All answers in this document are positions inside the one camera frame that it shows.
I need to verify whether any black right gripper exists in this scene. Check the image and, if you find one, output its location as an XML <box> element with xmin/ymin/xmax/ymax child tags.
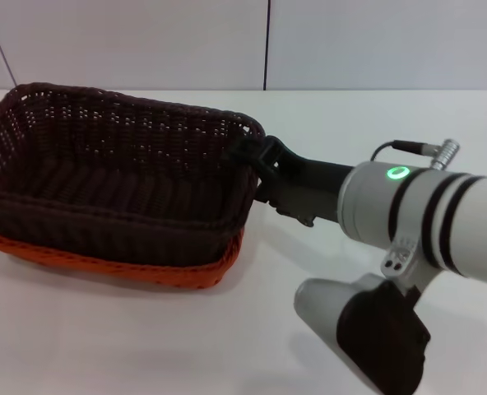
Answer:
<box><xmin>225</xmin><ymin>135</ymin><xmax>354</xmax><ymax>228</ymax></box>

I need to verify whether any dark brown wicker basket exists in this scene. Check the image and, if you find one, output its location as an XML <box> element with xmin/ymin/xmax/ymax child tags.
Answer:
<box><xmin>0</xmin><ymin>81</ymin><xmax>267</xmax><ymax>265</ymax></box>

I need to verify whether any orange wicker basket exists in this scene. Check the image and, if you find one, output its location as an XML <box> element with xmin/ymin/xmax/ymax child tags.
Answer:
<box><xmin>0</xmin><ymin>111</ymin><xmax>245</xmax><ymax>290</ymax></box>

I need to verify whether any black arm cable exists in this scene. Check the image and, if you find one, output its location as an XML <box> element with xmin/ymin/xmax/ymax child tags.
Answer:
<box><xmin>369</xmin><ymin>139</ymin><xmax>434</xmax><ymax>164</ymax></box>

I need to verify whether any silver camera mount bracket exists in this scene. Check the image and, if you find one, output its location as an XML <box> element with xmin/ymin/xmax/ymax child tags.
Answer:
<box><xmin>380</xmin><ymin>235</ymin><xmax>418</xmax><ymax>286</ymax></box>

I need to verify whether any silver cable connector plug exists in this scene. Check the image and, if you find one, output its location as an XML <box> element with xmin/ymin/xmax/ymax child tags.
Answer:
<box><xmin>428</xmin><ymin>138</ymin><xmax>463</xmax><ymax>170</ymax></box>

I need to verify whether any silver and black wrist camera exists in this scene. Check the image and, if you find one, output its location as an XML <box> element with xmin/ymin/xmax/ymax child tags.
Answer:
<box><xmin>294</xmin><ymin>274</ymin><xmax>432</xmax><ymax>395</ymax></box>

